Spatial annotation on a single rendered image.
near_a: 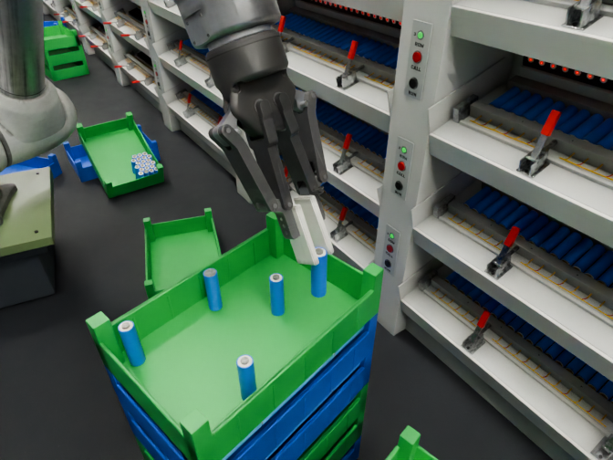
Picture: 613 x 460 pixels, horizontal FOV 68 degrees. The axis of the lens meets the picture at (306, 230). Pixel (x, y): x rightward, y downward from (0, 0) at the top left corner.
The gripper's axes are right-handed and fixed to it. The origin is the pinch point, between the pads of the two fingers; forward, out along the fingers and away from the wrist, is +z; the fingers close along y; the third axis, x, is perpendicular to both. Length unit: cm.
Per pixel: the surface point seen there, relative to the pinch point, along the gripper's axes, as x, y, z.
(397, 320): -28, -39, 44
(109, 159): -137, -32, -9
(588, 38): 18.9, -34.0, -8.6
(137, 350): -15.9, 17.5, 7.7
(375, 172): -31, -49, 10
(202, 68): -110, -67, -27
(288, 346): -6.9, 3.4, 15.0
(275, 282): -8.5, 0.9, 7.3
